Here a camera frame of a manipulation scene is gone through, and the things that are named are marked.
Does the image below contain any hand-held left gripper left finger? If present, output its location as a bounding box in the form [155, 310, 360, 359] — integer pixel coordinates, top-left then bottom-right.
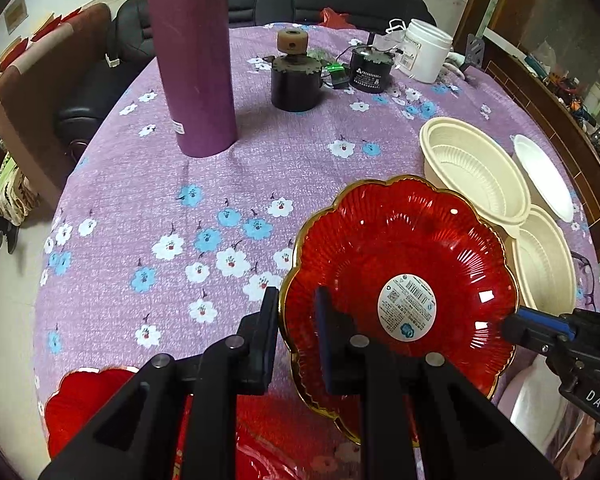
[37, 286, 281, 480]

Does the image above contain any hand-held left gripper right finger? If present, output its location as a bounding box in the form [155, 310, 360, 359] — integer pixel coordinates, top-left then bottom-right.
[314, 286, 562, 480]

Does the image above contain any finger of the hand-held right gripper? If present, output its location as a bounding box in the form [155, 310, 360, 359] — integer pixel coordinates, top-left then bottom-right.
[501, 307, 578, 358]

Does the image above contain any cream plastic bowl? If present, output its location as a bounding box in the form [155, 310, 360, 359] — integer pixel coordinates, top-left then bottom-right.
[419, 116, 531, 238]
[511, 205, 578, 313]

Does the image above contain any red scalloped plate gold rim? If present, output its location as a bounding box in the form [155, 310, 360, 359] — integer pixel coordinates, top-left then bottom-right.
[278, 175, 520, 448]
[44, 366, 331, 480]

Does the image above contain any person's clothing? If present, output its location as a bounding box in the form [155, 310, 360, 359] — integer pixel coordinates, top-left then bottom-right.
[500, 350, 600, 466]

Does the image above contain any purple floral tablecloth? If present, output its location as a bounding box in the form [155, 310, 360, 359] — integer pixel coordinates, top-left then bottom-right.
[32, 22, 600, 480]

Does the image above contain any white plastic lid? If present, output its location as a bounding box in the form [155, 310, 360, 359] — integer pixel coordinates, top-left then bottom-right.
[512, 134, 576, 223]

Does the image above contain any black cylinder with wooden wheel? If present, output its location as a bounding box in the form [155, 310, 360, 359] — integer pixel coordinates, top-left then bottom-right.
[271, 29, 326, 112]

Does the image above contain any black electric motor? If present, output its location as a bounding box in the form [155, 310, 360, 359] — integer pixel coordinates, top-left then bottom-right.
[349, 46, 396, 93]

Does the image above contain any white cloth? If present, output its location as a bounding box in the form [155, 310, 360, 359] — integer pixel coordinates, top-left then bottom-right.
[444, 54, 470, 79]

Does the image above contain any black slotted spatula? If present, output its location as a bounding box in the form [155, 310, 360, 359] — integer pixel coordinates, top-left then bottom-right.
[461, 34, 486, 73]

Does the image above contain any purple thermos bottle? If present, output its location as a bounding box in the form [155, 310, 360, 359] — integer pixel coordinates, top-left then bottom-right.
[146, 0, 238, 159]

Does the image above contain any patterned cloth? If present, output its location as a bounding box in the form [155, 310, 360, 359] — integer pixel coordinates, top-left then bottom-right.
[0, 152, 41, 226]

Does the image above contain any white plastic jar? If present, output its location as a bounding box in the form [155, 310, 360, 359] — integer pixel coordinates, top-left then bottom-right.
[397, 19, 454, 84]

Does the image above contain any red plastic bag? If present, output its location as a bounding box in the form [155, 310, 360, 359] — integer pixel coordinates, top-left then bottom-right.
[320, 7, 355, 31]

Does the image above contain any brown upholstered chair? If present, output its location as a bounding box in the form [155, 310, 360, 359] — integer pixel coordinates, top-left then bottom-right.
[0, 2, 112, 211]

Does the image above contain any black leather sofa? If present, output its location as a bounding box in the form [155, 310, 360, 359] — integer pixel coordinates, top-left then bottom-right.
[55, 0, 437, 161]

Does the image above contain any yellow wall label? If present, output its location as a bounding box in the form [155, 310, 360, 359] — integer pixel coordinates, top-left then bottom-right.
[5, 0, 28, 33]

